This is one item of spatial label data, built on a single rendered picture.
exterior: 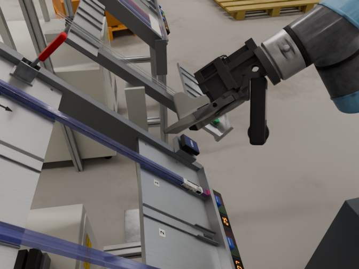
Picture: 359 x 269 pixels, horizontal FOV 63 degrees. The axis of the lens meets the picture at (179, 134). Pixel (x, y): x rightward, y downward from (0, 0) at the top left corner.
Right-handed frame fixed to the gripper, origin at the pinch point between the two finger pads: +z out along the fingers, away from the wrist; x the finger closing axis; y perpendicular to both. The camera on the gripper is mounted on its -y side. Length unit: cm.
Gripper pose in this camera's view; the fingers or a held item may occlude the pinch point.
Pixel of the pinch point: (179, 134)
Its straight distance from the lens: 55.4
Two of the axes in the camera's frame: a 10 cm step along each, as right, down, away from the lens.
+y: -4.9, -8.6, 1.2
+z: -8.1, 5.0, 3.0
